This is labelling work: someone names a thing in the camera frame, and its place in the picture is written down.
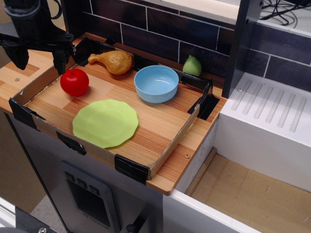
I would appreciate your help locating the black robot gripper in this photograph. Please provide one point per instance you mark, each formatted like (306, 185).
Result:
(32, 27)

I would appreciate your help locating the light blue plastic bowl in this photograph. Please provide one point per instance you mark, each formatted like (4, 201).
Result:
(156, 84)

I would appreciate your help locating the light green plastic plate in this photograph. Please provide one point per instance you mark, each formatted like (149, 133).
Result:
(105, 123)

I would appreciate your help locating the toy chicken drumstick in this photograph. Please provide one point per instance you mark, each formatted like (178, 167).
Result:
(116, 62)

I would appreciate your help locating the green toy pear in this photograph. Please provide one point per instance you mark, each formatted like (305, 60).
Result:
(192, 66)

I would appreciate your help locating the toy dishwasher front panel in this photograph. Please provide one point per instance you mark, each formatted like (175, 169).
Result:
(92, 197)

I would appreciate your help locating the white toy sink unit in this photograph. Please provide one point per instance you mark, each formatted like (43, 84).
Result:
(253, 172)

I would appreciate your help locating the dark grey vertical post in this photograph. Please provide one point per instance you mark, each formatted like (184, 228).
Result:
(249, 12)

